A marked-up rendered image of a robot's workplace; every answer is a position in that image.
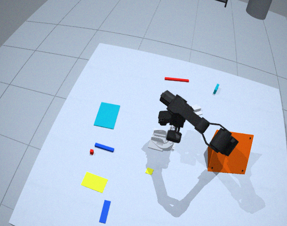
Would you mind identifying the teal flat rectangular plate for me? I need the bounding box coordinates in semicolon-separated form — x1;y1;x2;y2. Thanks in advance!
94;102;120;129

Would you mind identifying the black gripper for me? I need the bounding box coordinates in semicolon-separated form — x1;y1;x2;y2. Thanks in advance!
166;116;186;143

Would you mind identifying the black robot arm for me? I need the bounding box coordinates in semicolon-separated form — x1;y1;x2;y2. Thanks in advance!
158;90;238;156

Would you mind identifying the yellow flat rectangular plate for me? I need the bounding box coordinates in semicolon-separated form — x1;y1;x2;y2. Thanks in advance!
81;172;108;193

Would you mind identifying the yellow square tile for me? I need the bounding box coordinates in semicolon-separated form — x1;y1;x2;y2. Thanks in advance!
145;168;153;175

